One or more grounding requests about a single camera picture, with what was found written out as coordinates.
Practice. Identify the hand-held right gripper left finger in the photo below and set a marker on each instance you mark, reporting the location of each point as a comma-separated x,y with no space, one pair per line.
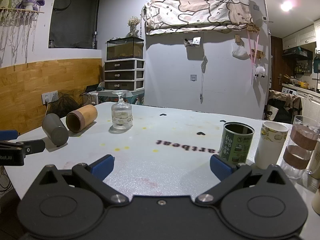
103,167

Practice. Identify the grey cup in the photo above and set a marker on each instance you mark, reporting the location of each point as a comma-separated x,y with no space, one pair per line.
55,133

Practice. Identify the glass cup with brown bands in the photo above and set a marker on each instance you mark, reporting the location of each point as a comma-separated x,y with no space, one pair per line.
300,148

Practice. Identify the glass terrarium tank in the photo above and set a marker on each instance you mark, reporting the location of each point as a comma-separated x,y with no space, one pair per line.
125,49

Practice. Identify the clear wall holder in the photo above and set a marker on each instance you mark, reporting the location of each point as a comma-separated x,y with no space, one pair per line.
193,42

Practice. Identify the dried flower bouquet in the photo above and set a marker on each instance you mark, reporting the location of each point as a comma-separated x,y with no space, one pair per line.
133,24

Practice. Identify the white kitchen cabinets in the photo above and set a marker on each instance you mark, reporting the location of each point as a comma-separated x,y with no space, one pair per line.
300,38

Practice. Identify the white hanging bag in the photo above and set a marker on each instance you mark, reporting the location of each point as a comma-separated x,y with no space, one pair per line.
239,52

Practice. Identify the black net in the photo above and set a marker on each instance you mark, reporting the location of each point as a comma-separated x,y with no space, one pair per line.
63,105

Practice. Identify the square wall hook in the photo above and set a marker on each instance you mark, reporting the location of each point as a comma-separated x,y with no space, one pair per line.
193,77

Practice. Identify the chair with draped clothes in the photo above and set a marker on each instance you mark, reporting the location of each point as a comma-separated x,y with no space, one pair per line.
282,107

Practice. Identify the white cup with yellow print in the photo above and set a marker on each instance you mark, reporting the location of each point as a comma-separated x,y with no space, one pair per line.
271,145

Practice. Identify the bamboo cup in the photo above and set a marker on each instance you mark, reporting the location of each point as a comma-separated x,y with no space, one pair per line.
81,120

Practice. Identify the white drawer unit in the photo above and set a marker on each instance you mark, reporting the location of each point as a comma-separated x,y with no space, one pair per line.
124,75

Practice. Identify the green plush toy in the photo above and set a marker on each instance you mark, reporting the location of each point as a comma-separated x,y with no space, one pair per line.
4,1

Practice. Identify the white sheep plush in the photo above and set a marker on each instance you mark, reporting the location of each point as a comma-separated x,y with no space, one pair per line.
260,71

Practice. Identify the cartoon printed cloth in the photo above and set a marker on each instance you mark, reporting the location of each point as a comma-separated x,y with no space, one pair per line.
197,12

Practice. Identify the black window blind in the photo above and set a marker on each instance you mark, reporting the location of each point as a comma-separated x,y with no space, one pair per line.
72,20

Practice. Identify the ribbed glass goblet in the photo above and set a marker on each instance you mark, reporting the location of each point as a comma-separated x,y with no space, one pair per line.
121,117

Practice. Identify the white wall outlet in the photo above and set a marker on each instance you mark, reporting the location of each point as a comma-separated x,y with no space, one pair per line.
50,97

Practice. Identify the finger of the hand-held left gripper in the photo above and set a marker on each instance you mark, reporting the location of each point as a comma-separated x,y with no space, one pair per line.
35,147
8,134

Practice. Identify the green printed tin cup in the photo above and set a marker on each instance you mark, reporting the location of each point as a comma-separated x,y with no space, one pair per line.
236,142

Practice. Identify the pink ribbon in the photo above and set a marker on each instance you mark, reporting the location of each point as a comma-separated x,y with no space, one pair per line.
253,55

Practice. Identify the macrame wall hammock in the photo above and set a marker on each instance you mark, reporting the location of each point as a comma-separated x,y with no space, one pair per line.
15,25

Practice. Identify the purple plush toy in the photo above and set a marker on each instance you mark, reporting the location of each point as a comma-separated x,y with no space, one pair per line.
28,2

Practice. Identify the teal patterned box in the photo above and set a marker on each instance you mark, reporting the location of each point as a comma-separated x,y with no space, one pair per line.
117,97

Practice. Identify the cream mug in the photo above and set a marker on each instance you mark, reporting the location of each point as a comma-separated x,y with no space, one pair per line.
316,160

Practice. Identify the ceiling light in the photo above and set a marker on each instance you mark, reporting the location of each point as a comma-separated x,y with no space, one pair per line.
286,5

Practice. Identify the brown door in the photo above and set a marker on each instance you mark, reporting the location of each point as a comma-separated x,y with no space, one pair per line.
276,65

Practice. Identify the dark bottle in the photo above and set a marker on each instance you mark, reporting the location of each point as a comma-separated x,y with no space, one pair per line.
94,40

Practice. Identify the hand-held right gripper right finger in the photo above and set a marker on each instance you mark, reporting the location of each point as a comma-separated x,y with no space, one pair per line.
221,167

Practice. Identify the beige cup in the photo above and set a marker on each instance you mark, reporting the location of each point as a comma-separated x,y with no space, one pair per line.
316,201

